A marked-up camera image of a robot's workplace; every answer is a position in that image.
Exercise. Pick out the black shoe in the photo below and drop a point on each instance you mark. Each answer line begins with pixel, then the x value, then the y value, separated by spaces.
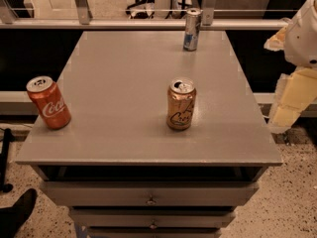
pixel 12 218

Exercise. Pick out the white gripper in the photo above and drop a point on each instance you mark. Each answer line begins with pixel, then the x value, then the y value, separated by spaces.
pixel 303 39

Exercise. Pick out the silver blue redbull can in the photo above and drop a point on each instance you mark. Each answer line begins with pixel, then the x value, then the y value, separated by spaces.
pixel 192 28

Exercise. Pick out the black stand pole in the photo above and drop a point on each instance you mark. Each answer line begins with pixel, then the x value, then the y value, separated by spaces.
pixel 7 139

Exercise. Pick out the metal railing bar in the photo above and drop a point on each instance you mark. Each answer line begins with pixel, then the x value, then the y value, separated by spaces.
pixel 156 25

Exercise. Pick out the grey drawer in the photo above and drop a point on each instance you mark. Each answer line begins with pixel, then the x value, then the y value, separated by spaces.
pixel 166 193
pixel 167 218

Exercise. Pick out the grey top drawer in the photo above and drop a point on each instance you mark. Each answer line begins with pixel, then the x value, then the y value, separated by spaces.
pixel 166 193

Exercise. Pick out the red coca-cola can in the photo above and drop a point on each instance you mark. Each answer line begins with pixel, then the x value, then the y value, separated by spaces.
pixel 45 94

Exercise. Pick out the orange soda can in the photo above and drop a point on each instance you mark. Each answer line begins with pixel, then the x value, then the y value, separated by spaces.
pixel 181 97

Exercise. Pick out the grey middle drawer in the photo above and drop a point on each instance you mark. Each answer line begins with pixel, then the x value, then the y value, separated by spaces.
pixel 167 218

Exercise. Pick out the grey drawer cabinet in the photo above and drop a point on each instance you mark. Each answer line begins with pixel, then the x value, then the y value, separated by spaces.
pixel 115 86

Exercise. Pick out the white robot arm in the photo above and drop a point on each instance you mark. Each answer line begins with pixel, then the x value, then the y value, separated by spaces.
pixel 295 92

